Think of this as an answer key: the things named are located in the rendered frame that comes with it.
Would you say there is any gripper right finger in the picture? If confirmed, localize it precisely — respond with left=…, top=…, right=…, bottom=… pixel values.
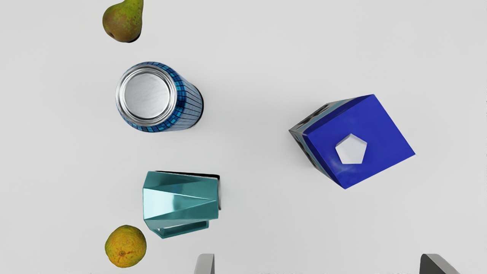
left=420, top=253, right=461, bottom=274

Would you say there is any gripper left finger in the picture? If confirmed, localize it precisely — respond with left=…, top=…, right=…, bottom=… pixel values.
left=194, top=253, right=215, bottom=274

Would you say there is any teal faceted mug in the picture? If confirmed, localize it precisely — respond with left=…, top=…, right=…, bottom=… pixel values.
left=143, top=170, right=221, bottom=239

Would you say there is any orange fruit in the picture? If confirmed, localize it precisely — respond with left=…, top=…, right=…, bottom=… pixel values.
left=105, top=225, right=147, bottom=268

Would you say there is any blue carton with white cap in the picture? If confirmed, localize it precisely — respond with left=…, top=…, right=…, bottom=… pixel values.
left=288, top=94, right=416, bottom=190

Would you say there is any blue checkered can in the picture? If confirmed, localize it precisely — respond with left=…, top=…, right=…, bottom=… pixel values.
left=115, top=62, right=204, bottom=133

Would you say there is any green pear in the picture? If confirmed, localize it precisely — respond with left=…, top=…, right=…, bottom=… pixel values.
left=102, top=0, right=144, bottom=43

